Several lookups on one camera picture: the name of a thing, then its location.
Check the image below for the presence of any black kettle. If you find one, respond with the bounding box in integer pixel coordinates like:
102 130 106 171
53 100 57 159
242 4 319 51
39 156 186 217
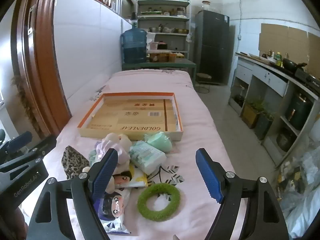
232 85 247 108

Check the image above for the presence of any wire stand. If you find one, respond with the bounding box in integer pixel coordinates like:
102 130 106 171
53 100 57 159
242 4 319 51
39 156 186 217
195 72 213 94

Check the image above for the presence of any dark cooking pot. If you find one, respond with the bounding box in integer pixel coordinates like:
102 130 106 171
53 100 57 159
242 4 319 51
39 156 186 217
276 127 297 152

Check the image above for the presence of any leopard print scrunchie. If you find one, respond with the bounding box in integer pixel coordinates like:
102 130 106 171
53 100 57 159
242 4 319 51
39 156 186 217
61 146 90 180

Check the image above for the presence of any green fuzzy ring scrunchie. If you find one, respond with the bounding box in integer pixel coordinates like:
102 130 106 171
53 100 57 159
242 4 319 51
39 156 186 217
137 183 181 222

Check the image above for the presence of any mint green puff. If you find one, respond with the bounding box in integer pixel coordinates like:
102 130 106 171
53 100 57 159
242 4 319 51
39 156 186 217
144 132 173 153

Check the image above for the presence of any white kitchen counter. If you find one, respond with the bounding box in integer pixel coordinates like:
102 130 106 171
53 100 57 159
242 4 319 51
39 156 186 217
228 52 320 167

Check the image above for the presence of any cardboard sheet on wall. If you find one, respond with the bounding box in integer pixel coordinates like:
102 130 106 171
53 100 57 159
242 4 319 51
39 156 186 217
259 23 320 65

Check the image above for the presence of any black gas stove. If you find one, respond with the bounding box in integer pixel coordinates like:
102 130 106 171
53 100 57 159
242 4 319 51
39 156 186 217
295 67 320 90

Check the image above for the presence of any brown wooden door frame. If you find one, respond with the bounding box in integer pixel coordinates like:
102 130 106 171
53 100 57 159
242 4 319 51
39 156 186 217
10 0 73 138

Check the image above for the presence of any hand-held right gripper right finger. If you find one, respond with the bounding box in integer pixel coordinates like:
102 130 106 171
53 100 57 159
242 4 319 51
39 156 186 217
196 148 290 240

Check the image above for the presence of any black wok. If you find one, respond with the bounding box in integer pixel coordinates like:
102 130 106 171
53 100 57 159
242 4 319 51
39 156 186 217
282 58 307 71

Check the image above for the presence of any dark green rice cooker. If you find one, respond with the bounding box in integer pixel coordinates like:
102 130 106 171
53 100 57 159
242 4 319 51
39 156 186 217
285 92 314 130

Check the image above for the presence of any white plastic bag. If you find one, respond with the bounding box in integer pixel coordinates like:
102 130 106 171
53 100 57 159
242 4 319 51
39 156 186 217
277 140 320 238

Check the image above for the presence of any green metal shelf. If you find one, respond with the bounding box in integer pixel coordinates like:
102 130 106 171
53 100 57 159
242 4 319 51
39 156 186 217
136 0 192 63

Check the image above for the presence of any green floral tissue pack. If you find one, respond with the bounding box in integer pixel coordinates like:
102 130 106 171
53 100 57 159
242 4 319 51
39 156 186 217
88 149 103 164
129 140 167 175

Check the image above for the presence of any purple organza scrunchie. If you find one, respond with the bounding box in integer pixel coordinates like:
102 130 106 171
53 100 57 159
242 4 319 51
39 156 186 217
94 140 130 165

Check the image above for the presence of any yellow cartoon face tissue pack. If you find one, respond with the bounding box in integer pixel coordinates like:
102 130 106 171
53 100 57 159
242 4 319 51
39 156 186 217
112 167 148 188

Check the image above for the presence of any dark planter box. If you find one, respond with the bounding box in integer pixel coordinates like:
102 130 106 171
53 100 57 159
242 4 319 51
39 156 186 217
254 112 274 140

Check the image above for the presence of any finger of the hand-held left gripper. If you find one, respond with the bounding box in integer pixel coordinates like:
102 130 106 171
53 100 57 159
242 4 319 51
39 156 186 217
0 129 33 155
0 135 58 174

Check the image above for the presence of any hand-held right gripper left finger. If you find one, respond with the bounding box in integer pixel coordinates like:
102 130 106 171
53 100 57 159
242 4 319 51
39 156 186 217
26 148 118 240

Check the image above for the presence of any purple white cartoon tissue pack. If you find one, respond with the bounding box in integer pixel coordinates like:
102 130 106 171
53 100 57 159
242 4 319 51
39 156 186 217
96 187 132 235

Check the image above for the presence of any orange rimmed cardboard box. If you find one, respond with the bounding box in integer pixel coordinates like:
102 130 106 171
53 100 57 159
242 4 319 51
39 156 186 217
77 92 184 142

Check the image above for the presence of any yellow planter box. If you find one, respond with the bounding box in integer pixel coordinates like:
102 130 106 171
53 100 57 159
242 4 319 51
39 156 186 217
240 100 263 129

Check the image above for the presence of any dark grey fridge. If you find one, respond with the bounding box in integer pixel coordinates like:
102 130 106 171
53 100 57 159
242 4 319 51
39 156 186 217
194 10 230 84

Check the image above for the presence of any blue water jug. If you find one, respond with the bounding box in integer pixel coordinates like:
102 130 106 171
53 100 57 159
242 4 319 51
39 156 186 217
120 12 148 64

